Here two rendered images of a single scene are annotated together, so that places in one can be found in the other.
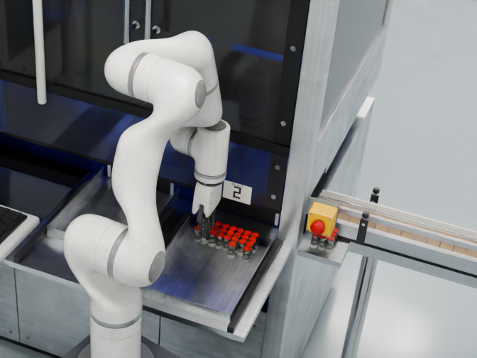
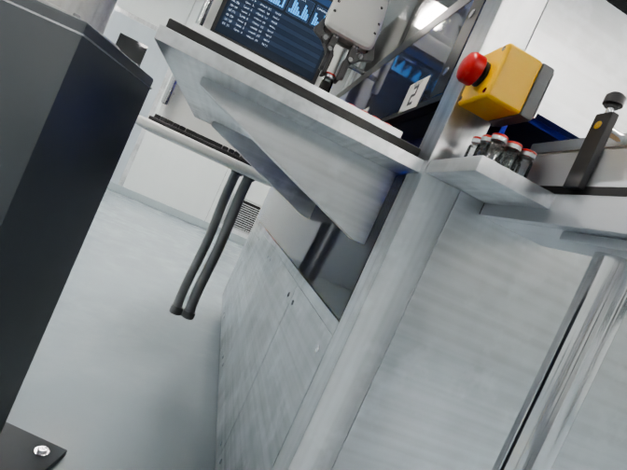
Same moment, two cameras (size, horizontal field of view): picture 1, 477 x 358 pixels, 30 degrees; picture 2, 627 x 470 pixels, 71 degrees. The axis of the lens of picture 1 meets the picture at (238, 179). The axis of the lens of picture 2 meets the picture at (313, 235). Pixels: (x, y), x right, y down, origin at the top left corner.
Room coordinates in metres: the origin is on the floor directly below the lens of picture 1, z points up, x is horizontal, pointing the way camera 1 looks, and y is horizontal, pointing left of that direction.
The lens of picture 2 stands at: (1.61, -0.68, 0.73)
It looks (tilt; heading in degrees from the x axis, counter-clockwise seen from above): 2 degrees down; 60
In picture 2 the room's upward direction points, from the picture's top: 24 degrees clockwise
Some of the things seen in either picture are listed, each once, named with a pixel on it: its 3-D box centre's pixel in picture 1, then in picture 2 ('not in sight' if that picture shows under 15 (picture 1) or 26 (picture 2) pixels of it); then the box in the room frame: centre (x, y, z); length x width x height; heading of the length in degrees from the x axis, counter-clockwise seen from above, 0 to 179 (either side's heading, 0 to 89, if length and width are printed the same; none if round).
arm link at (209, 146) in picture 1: (211, 145); not in sight; (1.94, 0.08, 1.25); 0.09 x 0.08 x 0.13; 67
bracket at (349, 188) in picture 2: not in sight; (286, 165); (1.89, -0.03, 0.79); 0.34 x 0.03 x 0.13; 163
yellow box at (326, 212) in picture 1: (322, 217); (502, 87); (2.03, -0.25, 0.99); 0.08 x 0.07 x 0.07; 163
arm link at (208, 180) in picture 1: (210, 171); not in sight; (1.94, 0.07, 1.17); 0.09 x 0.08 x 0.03; 162
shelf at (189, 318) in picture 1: (157, 248); (289, 140); (1.97, 0.21, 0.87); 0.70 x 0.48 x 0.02; 73
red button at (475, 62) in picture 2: (318, 226); (474, 70); (1.98, -0.23, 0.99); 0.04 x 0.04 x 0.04; 73
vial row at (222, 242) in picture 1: (223, 241); not in sight; (1.99, 0.03, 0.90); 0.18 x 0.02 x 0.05; 73
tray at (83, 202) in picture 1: (115, 211); not in sight; (2.09, 0.35, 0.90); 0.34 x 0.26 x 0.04; 163
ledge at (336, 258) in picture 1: (325, 245); (494, 187); (2.06, -0.27, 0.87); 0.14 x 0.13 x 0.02; 163
